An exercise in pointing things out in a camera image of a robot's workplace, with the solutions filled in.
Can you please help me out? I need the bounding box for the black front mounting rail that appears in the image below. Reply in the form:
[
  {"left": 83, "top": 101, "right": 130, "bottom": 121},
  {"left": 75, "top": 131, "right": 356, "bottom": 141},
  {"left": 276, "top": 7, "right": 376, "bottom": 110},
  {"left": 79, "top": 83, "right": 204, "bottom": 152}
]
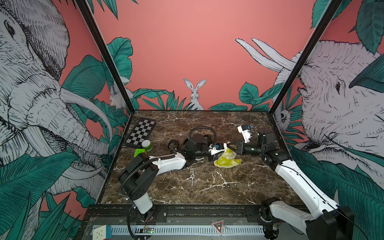
[{"left": 83, "top": 204, "right": 266, "bottom": 225}]

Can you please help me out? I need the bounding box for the black right frame post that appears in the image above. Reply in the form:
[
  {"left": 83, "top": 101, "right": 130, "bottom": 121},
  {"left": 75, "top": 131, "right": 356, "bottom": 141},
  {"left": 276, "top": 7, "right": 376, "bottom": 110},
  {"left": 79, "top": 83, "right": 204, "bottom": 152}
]
[{"left": 269, "top": 0, "right": 342, "bottom": 115}]

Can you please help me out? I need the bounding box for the black corrugated left cable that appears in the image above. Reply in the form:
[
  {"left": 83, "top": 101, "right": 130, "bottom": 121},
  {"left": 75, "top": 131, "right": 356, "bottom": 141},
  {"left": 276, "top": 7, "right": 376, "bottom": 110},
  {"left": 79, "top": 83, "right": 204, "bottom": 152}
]
[{"left": 187, "top": 126, "right": 217, "bottom": 148}]

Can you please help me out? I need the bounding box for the black frame post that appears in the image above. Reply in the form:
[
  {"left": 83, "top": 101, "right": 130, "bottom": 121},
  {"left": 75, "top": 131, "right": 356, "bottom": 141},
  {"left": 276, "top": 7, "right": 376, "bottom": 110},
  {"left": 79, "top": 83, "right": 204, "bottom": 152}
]
[
  {"left": 75, "top": 0, "right": 135, "bottom": 115},
  {"left": 269, "top": 0, "right": 342, "bottom": 115}
]

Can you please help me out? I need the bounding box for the white slotted cable duct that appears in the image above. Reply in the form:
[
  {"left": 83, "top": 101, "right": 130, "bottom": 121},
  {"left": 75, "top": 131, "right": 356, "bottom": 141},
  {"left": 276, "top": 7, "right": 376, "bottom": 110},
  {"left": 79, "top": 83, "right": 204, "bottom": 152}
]
[{"left": 110, "top": 224, "right": 265, "bottom": 236}]

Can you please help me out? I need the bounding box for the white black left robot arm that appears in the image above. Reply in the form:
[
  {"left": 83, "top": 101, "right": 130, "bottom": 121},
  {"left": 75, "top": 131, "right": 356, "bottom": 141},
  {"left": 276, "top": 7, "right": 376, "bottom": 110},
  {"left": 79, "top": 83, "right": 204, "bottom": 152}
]
[{"left": 118, "top": 134, "right": 215, "bottom": 217}]

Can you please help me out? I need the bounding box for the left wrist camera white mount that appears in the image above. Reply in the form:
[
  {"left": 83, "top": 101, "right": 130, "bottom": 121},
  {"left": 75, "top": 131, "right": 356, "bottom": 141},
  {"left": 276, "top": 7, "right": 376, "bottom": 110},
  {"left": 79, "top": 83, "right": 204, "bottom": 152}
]
[{"left": 210, "top": 143, "right": 228, "bottom": 156}]

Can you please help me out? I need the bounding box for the green white cylinder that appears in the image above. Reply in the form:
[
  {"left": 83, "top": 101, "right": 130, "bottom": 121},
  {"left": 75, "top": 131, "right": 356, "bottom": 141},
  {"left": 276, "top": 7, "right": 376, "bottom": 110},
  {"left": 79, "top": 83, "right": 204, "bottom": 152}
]
[{"left": 142, "top": 140, "right": 153, "bottom": 152}]

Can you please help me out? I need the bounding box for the white power socket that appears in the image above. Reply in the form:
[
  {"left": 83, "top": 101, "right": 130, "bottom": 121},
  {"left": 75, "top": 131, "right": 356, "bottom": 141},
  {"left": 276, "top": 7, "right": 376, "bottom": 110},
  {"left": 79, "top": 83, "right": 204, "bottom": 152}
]
[{"left": 92, "top": 225, "right": 112, "bottom": 240}]

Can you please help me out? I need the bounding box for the black left frame post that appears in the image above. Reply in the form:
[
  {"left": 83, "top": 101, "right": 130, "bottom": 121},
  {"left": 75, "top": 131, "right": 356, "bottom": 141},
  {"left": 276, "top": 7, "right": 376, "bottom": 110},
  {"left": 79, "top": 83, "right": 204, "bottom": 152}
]
[{"left": 75, "top": 0, "right": 135, "bottom": 115}]

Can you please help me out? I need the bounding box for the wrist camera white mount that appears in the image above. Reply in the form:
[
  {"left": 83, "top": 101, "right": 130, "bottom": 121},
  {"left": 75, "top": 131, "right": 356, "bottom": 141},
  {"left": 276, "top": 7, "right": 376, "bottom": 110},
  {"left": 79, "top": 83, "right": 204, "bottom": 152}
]
[
  {"left": 238, "top": 124, "right": 252, "bottom": 143},
  {"left": 210, "top": 143, "right": 228, "bottom": 156}
]

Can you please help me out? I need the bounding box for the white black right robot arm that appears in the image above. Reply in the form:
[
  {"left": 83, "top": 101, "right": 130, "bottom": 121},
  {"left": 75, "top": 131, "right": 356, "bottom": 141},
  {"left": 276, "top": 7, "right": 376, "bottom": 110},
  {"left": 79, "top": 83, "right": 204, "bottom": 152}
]
[{"left": 227, "top": 125, "right": 355, "bottom": 240}]

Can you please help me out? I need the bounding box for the colourful rubik's cube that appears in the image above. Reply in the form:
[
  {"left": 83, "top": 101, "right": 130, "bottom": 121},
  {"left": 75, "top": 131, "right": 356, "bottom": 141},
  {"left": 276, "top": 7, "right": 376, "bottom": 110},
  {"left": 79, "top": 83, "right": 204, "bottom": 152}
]
[{"left": 134, "top": 149, "right": 147, "bottom": 158}]

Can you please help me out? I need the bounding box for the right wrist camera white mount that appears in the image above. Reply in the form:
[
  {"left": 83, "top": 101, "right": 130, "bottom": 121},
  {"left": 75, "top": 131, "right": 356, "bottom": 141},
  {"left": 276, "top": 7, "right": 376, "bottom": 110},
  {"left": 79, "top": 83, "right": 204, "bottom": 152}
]
[{"left": 238, "top": 124, "right": 252, "bottom": 143}]

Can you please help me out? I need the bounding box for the black white checkerboard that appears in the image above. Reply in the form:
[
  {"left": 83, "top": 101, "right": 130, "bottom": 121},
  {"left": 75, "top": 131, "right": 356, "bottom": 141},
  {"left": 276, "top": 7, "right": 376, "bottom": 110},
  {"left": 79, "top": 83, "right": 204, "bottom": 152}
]
[{"left": 125, "top": 118, "right": 156, "bottom": 149}]

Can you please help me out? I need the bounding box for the yellow green patterned towel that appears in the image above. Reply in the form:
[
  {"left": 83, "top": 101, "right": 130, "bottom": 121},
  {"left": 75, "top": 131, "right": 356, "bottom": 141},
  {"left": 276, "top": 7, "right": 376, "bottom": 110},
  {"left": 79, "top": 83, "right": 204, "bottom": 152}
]
[{"left": 214, "top": 149, "right": 242, "bottom": 168}]

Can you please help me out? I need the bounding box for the red triangle warning sticker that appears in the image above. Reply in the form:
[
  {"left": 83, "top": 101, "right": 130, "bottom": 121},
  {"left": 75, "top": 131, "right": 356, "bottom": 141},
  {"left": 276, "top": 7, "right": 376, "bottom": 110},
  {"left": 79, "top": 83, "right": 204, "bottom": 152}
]
[{"left": 212, "top": 220, "right": 224, "bottom": 235}]

